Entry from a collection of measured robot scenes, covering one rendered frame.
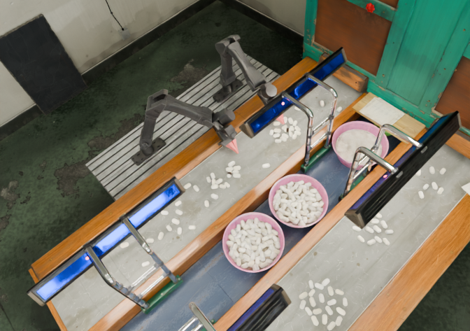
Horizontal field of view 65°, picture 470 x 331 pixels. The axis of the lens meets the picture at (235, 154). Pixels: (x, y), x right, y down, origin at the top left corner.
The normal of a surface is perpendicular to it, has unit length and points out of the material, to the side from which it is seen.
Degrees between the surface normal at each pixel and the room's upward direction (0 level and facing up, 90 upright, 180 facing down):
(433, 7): 90
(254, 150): 0
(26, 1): 90
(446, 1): 90
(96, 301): 0
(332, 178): 0
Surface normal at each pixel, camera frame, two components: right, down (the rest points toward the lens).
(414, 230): -0.11, -0.55
